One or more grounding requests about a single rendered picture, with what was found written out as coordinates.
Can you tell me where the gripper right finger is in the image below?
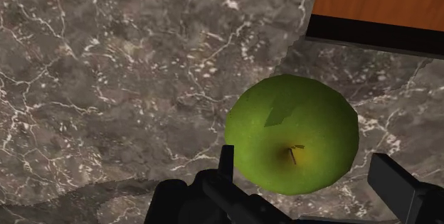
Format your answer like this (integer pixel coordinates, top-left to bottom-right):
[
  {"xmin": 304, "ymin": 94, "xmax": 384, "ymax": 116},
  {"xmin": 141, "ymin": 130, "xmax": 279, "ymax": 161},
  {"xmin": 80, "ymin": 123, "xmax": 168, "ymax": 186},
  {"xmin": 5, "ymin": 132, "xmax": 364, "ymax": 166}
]
[{"xmin": 367, "ymin": 152, "xmax": 444, "ymax": 224}]

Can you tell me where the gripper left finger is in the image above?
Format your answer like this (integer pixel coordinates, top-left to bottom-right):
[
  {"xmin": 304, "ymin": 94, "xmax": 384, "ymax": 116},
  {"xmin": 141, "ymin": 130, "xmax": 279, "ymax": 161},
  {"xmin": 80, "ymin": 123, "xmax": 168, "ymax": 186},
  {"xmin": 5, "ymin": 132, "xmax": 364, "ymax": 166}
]
[{"xmin": 144, "ymin": 144, "xmax": 293, "ymax": 224}]

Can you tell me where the green apple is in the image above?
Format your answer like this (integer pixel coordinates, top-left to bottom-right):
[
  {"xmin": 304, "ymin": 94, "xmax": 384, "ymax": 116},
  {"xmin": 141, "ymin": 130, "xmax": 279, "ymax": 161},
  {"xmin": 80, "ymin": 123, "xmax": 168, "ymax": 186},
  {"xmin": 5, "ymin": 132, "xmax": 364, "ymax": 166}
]
[{"xmin": 223, "ymin": 73, "xmax": 360, "ymax": 196}]

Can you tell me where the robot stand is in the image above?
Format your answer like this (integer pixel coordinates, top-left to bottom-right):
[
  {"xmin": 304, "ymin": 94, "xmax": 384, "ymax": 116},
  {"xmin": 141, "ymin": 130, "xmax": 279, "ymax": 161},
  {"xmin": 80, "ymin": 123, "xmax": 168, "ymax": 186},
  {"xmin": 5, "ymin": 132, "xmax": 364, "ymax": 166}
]
[{"xmin": 305, "ymin": 0, "xmax": 444, "ymax": 60}]

